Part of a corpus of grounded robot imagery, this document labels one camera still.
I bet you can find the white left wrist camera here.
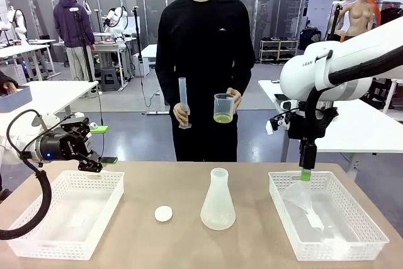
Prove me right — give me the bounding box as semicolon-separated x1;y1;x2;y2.
31;113;60;131

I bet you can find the translucent conical flask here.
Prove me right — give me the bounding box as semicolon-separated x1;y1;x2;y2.
200;168;237;231

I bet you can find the clear plastic beaker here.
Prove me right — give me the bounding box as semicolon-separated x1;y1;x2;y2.
213;93;236;124

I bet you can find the clear graduated cylinder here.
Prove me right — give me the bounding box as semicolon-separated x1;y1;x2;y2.
178;77;193;130

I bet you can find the mannequin in orange top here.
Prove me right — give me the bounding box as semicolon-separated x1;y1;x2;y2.
368;0;383;27

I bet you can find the white table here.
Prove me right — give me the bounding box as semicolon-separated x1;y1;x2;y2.
0;80;99;131
258;79;403;154

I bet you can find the black light stand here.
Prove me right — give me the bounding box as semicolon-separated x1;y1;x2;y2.
131;5;143;73

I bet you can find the person's left hand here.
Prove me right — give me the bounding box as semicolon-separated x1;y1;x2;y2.
225;88;243;111

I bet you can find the beige mannequin torso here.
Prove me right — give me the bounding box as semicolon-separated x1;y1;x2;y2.
335;0;377;42

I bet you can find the grey step stool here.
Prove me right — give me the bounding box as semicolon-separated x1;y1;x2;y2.
99;66;122;92

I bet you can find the white round flask cap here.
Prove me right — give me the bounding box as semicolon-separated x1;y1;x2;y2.
154;205;174;223

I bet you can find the white perforated plastic basket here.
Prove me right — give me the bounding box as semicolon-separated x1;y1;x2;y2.
6;169;125;261
268;170;390;262

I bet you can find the black right arm cable sleeve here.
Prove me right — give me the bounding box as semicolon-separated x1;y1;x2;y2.
298;47;403;144

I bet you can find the small white robot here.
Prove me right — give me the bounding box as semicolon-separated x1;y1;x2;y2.
5;5;30;46

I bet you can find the person in black sweater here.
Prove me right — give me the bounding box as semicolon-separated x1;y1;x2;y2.
155;0;256;163

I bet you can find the black left arm cable sleeve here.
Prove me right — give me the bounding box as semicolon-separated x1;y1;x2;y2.
0;109;53;240

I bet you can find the person's right forearm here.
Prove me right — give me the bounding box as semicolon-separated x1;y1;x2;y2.
156;60;185;111

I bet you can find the clear plastic funnel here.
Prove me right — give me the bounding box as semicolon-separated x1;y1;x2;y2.
281;176;327;234

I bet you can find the black arm cable sleeve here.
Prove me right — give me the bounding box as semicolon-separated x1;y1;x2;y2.
298;47;403;144
0;109;53;240

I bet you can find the person's right hand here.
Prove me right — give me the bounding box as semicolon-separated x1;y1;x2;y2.
173;102;191;125

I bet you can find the white workbench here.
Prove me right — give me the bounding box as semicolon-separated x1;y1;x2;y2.
0;38;58;81

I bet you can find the person's left forearm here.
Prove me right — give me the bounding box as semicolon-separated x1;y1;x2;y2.
232;57;256;98

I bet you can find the person in purple hoodie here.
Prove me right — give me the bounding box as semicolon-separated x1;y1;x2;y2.
53;0;96;81

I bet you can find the shoe rack with shoes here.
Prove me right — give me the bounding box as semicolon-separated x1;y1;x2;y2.
259;37;300;64

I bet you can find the person with dark sleeve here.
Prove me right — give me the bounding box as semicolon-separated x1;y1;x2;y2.
0;70;19;96

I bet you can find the grey-blue box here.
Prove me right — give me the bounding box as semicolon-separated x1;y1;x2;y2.
0;85;33;113

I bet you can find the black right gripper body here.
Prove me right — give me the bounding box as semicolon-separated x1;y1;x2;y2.
288;106;339;140

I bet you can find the black tripod stand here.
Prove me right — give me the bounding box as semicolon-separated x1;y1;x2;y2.
69;6;96;83

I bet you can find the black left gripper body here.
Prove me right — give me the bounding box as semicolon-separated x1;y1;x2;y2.
34;127;94;164

